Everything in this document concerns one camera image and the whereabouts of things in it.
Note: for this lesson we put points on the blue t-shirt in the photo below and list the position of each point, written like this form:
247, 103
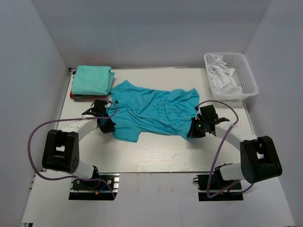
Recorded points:
161, 112

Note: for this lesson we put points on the crumpled white t-shirt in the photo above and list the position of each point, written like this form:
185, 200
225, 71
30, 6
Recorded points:
221, 76

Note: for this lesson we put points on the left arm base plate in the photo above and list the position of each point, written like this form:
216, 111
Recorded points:
95, 190

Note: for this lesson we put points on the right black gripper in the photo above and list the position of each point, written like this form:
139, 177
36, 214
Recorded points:
193, 132

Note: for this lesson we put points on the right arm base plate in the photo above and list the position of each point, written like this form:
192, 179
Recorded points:
232, 194

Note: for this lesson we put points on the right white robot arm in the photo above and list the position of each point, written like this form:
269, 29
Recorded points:
259, 160

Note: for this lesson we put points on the folded mint green t-shirt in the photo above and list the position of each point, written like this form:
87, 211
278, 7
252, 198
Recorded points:
92, 80

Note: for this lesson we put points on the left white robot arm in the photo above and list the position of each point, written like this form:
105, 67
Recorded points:
62, 147

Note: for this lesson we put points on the folded red t-shirt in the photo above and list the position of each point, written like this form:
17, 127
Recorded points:
73, 96

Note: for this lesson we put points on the white plastic laundry basket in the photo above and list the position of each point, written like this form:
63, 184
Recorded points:
243, 76

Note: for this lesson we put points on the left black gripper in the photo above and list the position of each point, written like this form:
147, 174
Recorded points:
110, 128

